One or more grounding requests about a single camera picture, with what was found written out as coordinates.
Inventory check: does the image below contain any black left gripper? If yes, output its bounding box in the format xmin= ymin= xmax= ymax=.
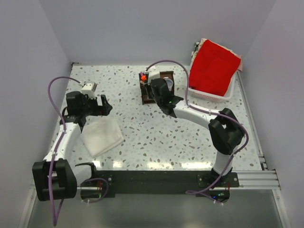
xmin=80 ymin=94 xmax=112 ymax=117

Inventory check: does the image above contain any brown wooden desk organizer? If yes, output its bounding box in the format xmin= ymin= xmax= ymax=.
xmin=138 ymin=71 xmax=175 ymax=105

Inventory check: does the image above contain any clear jar of paperclips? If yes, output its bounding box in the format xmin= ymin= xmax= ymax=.
xmin=165 ymin=78 xmax=174 ymax=91

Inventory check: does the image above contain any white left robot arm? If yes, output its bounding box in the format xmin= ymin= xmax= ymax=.
xmin=32 ymin=91 xmax=113 ymax=201

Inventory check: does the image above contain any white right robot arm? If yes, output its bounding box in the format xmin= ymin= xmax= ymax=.
xmin=151 ymin=78 xmax=247 ymax=187

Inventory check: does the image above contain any white folded towel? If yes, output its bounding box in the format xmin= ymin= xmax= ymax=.
xmin=80 ymin=117 xmax=124 ymax=158

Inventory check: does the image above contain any white plastic basket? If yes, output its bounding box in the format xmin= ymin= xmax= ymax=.
xmin=188 ymin=71 xmax=237 ymax=103

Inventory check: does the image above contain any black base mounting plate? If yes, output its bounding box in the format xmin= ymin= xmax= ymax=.
xmin=79 ymin=171 xmax=240 ymax=200

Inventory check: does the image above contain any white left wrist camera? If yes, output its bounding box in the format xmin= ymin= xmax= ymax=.
xmin=81 ymin=82 xmax=97 ymax=99

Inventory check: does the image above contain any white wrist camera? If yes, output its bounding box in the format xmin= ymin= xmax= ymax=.
xmin=145 ymin=66 xmax=161 ymax=85
xmin=81 ymin=82 xmax=97 ymax=99

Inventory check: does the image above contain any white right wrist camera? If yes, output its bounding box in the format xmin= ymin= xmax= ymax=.
xmin=145 ymin=66 xmax=161 ymax=85

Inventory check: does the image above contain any aluminium frame rail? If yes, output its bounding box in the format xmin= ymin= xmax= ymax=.
xmin=237 ymin=72 xmax=281 ymax=191

